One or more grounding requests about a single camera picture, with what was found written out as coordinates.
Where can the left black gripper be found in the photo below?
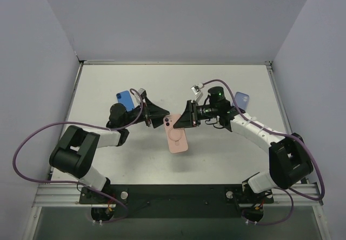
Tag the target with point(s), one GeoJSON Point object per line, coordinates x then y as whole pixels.
{"type": "Point", "coordinates": [147, 114]}

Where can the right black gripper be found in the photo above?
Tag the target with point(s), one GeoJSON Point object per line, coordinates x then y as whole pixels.
{"type": "Point", "coordinates": [193, 114]}

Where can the pink phone case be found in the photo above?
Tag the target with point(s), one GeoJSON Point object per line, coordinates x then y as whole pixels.
{"type": "Point", "coordinates": [176, 138]}

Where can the blue phone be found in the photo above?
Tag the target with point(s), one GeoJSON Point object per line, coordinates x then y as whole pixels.
{"type": "Point", "coordinates": [124, 98]}

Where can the lavender phone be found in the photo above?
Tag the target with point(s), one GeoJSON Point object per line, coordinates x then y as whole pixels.
{"type": "Point", "coordinates": [242, 100]}

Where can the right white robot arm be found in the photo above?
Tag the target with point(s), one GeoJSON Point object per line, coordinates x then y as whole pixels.
{"type": "Point", "coordinates": [288, 161]}

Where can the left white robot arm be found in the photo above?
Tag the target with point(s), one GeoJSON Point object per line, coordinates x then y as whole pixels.
{"type": "Point", "coordinates": [76, 149]}

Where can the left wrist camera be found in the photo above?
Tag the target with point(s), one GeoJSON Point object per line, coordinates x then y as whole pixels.
{"type": "Point", "coordinates": [141, 96]}

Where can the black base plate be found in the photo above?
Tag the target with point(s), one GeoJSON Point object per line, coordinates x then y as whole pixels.
{"type": "Point", "coordinates": [173, 201]}

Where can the aluminium frame rail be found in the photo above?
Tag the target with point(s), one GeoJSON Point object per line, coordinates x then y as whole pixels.
{"type": "Point", "coordinates": [214, 156]}

